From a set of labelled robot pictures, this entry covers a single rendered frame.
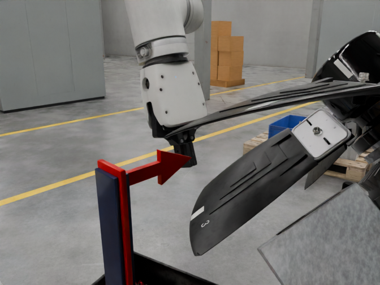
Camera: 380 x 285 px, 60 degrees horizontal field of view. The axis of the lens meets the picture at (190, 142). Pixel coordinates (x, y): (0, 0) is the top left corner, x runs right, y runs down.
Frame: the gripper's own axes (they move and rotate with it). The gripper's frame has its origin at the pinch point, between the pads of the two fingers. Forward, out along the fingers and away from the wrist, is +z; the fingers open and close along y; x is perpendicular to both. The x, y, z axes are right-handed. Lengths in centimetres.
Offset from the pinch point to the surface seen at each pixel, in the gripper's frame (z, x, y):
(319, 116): -1.8, -17.0, 14.7
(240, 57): -106, 478, 677
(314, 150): 2.6, -17.7, 9.7
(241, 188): 6.9, -7.2, 3.8
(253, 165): 4.1, -7.9, 7.3
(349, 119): -1.0, -22.1, 13.0
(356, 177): 85, 77, 262
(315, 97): -6.5, -32.1, -17.4
